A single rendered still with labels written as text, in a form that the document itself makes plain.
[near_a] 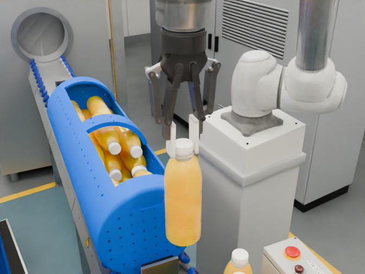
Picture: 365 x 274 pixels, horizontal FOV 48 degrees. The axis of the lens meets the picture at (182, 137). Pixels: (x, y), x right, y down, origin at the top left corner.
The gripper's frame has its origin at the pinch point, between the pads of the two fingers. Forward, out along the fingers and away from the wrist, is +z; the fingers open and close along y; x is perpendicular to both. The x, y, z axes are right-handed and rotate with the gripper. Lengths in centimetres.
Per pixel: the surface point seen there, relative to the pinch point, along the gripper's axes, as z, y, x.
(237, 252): 34.9, -14.7, -0.8
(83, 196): 33.3, 15.1, -34.1
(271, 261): 38.5, -23.0, 1.9
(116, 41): 27, -27, -159
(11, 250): 134, 47, -136
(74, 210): 62, 16, -66
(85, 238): 60, 15, -48
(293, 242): 36.9, -30.8, -0.2
